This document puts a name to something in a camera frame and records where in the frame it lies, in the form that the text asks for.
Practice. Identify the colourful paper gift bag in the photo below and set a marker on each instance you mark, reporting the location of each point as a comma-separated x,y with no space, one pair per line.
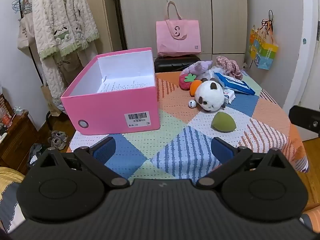
265,52

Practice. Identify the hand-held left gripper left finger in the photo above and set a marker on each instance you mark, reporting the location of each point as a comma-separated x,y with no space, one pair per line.
105,150

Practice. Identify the brown paper bag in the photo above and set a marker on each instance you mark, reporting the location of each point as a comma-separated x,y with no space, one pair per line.
48,100

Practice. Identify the white printed paper sheet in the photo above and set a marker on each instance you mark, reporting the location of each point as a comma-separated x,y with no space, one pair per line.
125,83

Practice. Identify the pink cardboard box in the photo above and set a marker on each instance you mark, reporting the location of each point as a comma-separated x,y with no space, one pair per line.
110,110

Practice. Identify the pair of worn sneakers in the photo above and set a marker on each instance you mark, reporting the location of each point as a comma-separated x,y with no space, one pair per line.
58,140

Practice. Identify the red strawberry plush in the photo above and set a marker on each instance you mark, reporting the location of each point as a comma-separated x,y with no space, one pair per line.
183,83

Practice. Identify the orange carrot plush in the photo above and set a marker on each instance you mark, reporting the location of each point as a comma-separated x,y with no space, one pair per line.
195,87

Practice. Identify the blue wet wipes pack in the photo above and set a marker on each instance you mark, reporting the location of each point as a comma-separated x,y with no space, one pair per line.
236,85

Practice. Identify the pink floral fabric scrunchie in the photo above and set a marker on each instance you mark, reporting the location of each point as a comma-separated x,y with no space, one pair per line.
228,66

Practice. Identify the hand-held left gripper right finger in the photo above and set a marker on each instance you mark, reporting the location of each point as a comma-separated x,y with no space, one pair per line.
222,150

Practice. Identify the green egg-shaped makeup sponge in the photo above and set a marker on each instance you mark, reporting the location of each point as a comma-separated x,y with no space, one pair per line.
223,123

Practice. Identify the black suitcase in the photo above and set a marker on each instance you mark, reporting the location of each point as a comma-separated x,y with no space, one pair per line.
172,63

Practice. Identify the white refrigerator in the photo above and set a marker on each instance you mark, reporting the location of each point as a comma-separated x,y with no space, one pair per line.
287,60

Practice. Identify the patchwork tablecloth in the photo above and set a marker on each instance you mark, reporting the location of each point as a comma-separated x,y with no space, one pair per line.
175,121

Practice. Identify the pink tote bag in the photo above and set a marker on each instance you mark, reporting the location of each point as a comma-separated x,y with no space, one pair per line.
178,38

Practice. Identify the wooden bedside cabinet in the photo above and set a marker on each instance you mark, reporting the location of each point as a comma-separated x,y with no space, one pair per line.
17,142

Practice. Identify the white panda plush toy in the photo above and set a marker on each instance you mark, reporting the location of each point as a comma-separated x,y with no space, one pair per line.
208,96

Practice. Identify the beige canvas tote bag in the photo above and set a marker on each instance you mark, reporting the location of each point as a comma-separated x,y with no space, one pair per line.
25,35

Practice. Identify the cream knit cardigan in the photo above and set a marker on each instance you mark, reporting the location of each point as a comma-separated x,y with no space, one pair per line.
57,17

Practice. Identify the small silver bell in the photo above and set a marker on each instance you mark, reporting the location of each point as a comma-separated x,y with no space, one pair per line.
192,104

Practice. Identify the purple plush toy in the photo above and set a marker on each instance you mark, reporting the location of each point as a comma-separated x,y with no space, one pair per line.
197,67

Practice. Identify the beige wardrobe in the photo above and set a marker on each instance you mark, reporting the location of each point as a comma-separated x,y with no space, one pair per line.
225,17

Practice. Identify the black waste bin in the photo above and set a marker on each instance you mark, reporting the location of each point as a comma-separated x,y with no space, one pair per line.
36,155

